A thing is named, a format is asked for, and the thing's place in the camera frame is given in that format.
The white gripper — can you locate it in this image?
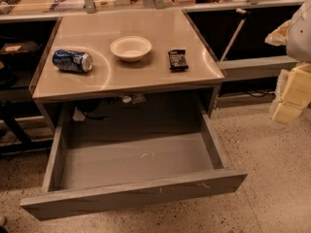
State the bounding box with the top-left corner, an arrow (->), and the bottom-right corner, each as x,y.
264,0 -> 311,124

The white paper bowl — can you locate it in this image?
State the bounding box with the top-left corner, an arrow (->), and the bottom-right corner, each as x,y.
110,36 -> 152,62

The black bag on shelf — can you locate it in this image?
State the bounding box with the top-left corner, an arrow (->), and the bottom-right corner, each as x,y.
0,41 -> 40,71

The open grey top drawer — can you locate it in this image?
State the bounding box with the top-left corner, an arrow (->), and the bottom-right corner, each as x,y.
20,103 -> 247,220

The black snack bar packet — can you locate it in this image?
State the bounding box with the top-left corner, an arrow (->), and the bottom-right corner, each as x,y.
168,50 -> 189,71

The blue pepsi can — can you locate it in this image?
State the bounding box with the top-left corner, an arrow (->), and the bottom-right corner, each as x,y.
52,50 -> 92,73

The grey cabinet with steel top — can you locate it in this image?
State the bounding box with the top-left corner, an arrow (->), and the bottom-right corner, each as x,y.
33,8 -> 224,128

